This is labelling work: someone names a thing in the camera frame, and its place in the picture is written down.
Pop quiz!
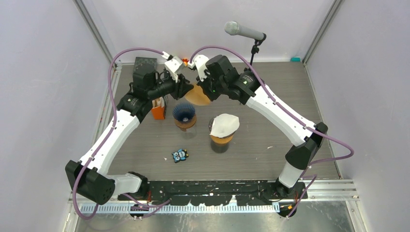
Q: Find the teal block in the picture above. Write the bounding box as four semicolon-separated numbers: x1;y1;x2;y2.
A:
290;57;301;62

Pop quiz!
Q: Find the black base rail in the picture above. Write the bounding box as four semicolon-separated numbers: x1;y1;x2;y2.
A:
118;180;308;206

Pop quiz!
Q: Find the blue ribbed dripper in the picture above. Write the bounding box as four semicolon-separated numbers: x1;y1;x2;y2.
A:
172;102;196;123

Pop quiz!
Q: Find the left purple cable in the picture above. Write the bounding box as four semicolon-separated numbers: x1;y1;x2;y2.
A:
72;48;172;220

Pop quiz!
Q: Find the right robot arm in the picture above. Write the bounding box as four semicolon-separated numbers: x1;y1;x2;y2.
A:
190;55;328;199

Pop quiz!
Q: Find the dark grey studded plate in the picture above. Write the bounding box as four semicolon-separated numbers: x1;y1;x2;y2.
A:
134;57;158;69

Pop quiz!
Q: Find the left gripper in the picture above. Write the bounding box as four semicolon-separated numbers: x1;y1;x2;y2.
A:
147;71;193;101

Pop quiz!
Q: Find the black microphone tripod stand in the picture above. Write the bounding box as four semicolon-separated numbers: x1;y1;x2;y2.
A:
249;40;263;66

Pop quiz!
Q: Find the dark glass carafe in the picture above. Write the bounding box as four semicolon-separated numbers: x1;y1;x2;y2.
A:
211;142;229;153

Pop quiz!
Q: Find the white paper coffee filter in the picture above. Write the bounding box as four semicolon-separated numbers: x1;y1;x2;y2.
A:
210;114;240;138

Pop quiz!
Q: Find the brown paper coffee filter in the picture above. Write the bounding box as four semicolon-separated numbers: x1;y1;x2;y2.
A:
185;85;211;106

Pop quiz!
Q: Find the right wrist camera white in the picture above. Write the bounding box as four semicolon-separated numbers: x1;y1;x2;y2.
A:
188;55;209;82

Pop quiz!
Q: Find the blue owl toy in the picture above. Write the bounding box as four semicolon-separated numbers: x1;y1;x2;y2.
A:
171;149;189;163

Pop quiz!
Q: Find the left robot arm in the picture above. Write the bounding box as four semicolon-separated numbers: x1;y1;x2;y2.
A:
65;59;193;205

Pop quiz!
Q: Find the toy train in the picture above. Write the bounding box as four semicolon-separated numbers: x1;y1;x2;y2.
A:
182;58;190;67

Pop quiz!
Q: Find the grey microphone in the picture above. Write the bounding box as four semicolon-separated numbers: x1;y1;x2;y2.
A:
224;21;266;41

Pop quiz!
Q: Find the orange coffee filter bag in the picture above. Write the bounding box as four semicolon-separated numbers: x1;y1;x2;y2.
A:
151;96;168;120

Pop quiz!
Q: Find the dark wooden dripper ring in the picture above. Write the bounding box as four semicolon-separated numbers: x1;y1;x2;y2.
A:
174;116;197;130

